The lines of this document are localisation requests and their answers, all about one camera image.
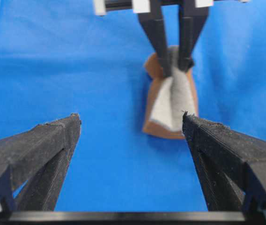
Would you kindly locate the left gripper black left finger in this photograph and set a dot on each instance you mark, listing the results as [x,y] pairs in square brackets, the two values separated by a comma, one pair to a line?
[33,164]

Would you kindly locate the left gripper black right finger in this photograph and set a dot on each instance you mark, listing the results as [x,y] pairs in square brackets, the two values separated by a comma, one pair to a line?
[231,166]

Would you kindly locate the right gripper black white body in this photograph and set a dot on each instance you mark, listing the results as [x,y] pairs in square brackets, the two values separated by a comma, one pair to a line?
[187,7]

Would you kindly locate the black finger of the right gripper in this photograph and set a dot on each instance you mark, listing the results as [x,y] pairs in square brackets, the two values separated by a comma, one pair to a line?
[153,25]
[191,22]

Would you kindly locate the brown and white sponge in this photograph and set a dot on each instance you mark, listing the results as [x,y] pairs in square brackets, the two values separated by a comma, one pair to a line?
[168,98]

